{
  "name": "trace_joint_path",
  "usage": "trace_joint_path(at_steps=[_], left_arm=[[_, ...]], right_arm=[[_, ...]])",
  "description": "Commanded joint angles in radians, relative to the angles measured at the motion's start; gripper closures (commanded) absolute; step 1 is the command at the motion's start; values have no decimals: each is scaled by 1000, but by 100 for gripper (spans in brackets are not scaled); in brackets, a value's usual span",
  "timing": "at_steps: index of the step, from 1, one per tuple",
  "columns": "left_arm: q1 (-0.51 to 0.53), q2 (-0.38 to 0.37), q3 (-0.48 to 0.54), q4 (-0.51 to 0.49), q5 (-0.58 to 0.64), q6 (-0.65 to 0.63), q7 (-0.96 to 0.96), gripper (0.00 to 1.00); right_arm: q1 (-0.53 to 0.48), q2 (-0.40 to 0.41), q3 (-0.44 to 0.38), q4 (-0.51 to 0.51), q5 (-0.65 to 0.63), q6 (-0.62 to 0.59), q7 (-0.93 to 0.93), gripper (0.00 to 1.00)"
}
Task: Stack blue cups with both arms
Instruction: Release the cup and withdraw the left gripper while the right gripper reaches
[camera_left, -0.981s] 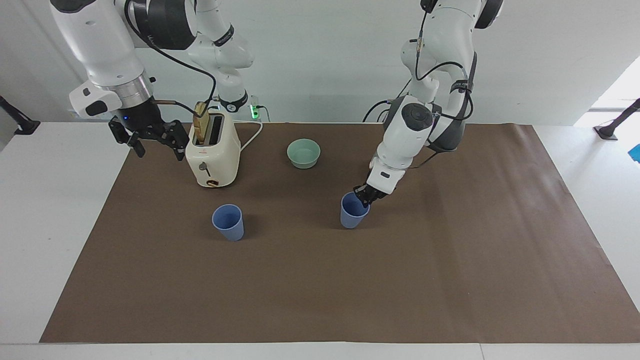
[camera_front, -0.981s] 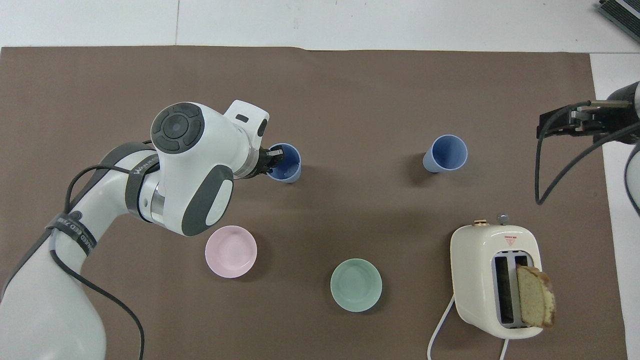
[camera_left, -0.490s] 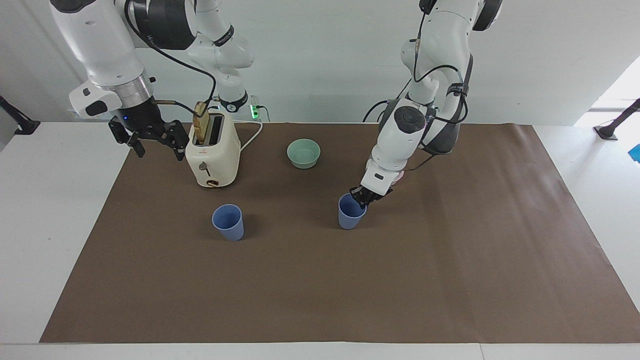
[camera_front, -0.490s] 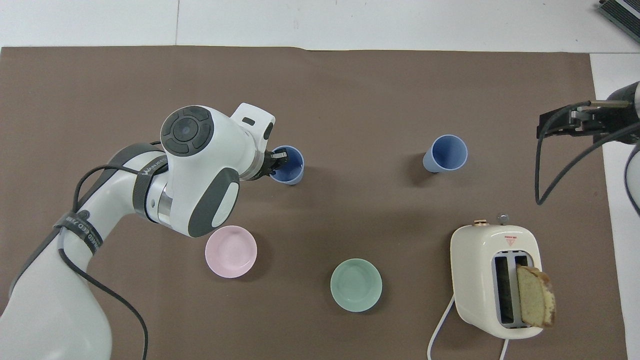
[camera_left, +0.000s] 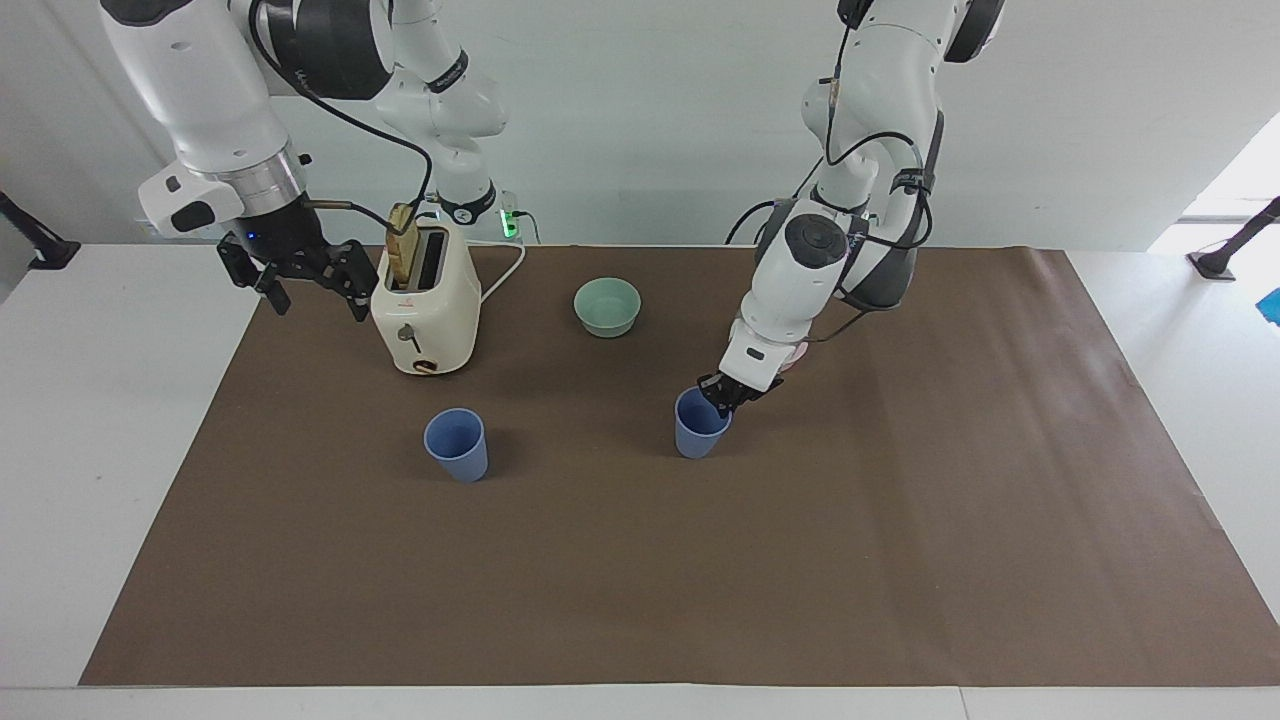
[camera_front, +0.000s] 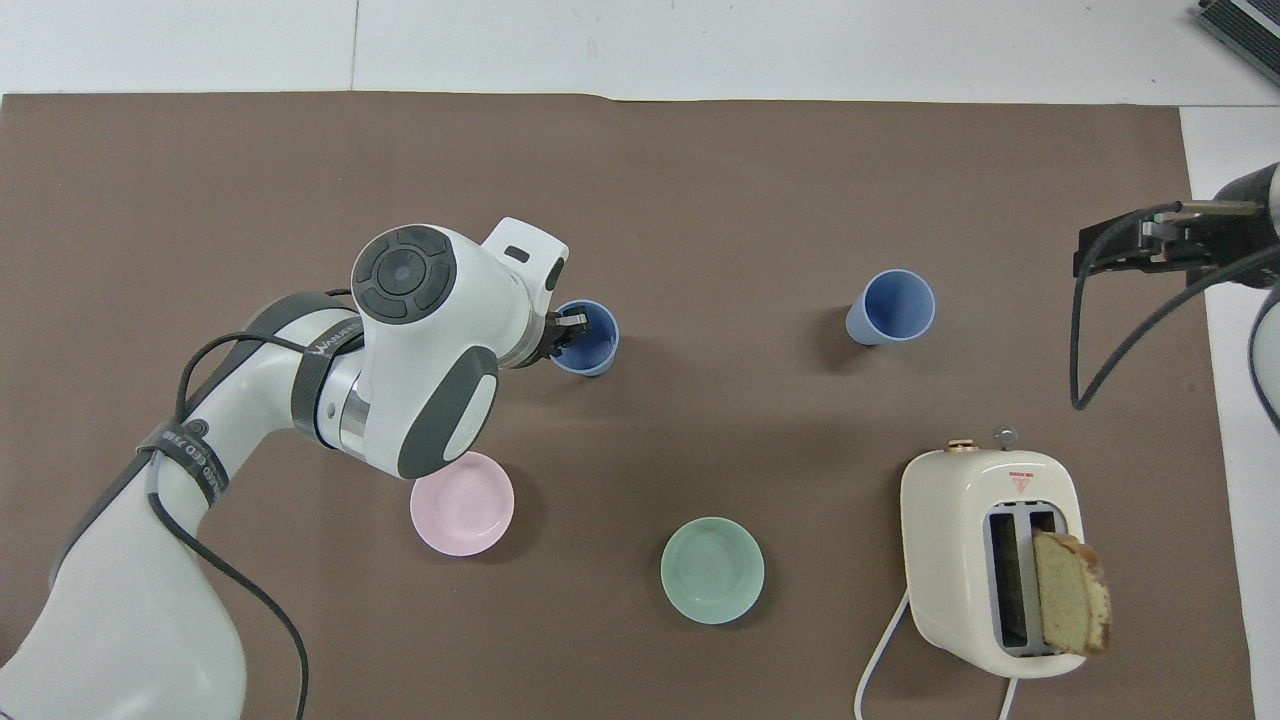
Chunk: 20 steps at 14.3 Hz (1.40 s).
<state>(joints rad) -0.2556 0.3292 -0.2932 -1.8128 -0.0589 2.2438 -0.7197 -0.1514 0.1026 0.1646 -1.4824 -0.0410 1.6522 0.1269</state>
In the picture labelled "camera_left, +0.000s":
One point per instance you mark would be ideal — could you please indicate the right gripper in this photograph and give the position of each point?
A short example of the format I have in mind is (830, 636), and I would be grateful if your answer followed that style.
(282, 235)

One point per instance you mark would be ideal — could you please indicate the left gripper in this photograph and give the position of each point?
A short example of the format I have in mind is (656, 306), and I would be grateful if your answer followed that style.
(756, 391)

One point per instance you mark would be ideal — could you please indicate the blue plastic cup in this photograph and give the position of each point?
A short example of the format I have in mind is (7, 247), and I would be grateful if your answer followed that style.
(700, 435)
(457, 445)

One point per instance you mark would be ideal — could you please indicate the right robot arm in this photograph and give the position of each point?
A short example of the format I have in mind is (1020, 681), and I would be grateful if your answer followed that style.
(200, 90)

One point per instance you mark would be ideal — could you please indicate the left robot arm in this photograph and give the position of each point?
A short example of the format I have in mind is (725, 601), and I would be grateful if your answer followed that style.
(810, 270)

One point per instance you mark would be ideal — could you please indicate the toast slice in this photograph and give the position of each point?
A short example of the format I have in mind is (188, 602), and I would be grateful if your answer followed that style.
(403, 245)

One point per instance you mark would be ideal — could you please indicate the cream toaster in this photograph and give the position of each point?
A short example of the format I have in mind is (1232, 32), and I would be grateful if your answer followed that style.
(428, 310)

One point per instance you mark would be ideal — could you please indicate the green bowl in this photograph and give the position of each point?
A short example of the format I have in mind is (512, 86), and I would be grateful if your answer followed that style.
(607, 305)

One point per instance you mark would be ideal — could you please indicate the black stand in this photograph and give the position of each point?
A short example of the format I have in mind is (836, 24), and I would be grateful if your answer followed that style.
(40, 245)
(1230, 245)

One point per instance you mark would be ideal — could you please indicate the blue object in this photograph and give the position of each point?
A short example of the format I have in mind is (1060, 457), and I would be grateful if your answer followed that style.
(1271, 306)

